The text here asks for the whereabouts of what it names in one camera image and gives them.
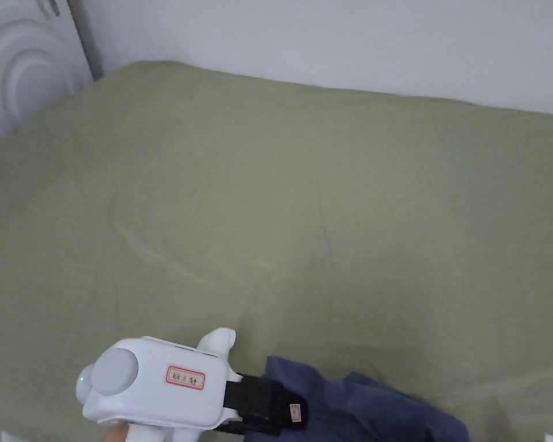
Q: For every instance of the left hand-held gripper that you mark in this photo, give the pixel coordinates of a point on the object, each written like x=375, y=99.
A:
x=138, y=386

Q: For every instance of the dark blue shirt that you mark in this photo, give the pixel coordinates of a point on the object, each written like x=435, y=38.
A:
x=378, y=410

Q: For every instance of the person's left hand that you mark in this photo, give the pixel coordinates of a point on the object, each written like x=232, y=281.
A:
x=116, y=434

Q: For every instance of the white padded headboard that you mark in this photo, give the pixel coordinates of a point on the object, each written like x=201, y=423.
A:
x=23, y=69

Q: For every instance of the bed with pale green sheet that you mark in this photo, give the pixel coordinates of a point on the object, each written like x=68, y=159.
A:
x=267, y=193

